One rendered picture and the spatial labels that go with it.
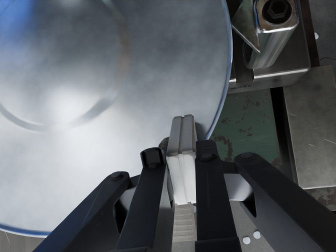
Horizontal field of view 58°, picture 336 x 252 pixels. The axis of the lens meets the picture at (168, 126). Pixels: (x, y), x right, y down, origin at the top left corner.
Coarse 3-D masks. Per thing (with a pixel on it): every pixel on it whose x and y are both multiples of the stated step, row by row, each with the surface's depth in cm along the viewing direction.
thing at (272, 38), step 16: (256, 0) 22; (272, 0) 21; (288, 0) 22; (256, 16) 22; (272, 16) 21; (288, 16) 21; (272, 32) 22; (288, 32) 22; (272, 48) 25; (256, 64) 29
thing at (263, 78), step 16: (240, 0) 33; (304, 32) 30; (240, 48) 32; (288, 48) 30; (304, 48) 30; (240, 64) 32; (272, 64) 30; (288, 64) 30; (304, 64) 30; (240, 80) 32; (256, 80) 31; (272, 80) 32; (288, 80) 33
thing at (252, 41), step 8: (248, 0) 23; (240, 8) 23; (248, 8) 23; (240, 16) 23; (248, 16) 23; (232, 24) 23; (240, 24) 23; (248, 24) 23; (240, 32) 23; (248, 32) 22; (256, 32) 22; (248, 40) 22; (256, 40) 22; (256, 48) 22
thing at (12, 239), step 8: (0, 232) 24; (8, 232) 24; (0, 240) 24; (8, 240) 24; (16, 240) 24; (24, 240) 24; (32, 240) 24; (40, 240) 24; (0, 248) 24; (8, 248) 24; (16, 248) 24; (24, 248) 24; (32, 248) 24
